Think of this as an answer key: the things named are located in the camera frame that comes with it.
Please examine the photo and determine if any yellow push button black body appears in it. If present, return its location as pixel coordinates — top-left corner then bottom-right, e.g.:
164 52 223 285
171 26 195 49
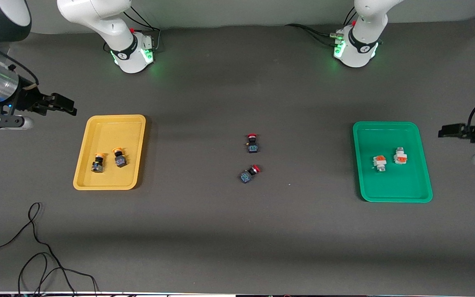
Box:
112 147 128 168
91 152 106 174

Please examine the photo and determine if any yellow plastic tray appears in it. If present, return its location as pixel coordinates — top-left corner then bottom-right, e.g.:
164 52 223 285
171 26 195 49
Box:
73 114 147 191

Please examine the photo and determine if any green plastic tray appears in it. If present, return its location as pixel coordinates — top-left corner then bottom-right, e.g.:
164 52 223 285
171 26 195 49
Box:
352 121 433 203

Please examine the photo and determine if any red push button black body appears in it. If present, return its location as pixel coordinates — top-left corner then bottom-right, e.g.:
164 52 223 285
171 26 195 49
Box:
246 133 260 154
239 165 261 184

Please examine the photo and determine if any dark gray table cloth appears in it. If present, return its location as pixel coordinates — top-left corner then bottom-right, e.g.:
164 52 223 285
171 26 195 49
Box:
0 24 475 295

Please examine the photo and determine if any long black loose cable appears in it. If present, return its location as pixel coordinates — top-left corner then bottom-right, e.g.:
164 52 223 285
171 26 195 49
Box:
0 202 99 297

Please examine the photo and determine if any black right arm base cable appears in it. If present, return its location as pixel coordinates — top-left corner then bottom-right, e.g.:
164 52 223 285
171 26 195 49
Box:
123 3 162 53

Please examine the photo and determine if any black arm base cable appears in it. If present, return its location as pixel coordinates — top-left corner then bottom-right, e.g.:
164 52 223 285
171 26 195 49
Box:
284 7 359 47
123 3 162 53

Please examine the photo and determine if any black left arm base cable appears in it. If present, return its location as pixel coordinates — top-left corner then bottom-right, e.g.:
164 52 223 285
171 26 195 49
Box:
284 7 359 47

